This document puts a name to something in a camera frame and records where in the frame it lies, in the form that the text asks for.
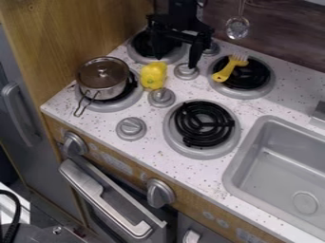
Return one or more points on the silver pot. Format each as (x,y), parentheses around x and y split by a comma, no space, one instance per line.
(106,88)

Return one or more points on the grey toy fridge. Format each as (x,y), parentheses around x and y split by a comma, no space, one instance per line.
(25,126)

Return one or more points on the silver lid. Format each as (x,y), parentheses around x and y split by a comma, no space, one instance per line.
(101,74)

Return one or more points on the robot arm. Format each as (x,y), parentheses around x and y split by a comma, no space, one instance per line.
(183,11)

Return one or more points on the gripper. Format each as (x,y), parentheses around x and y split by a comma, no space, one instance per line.
(186,31)

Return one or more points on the yellow brush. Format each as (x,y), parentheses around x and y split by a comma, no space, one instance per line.
(226,71)

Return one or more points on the toy sink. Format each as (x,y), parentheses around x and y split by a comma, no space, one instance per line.
(279,171)

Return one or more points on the silver ladle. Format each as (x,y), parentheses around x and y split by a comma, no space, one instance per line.
(237,28)

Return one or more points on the yellow toy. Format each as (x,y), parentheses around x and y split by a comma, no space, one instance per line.
(153,76)

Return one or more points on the toy stove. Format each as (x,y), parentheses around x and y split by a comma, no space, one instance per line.
(203,126)

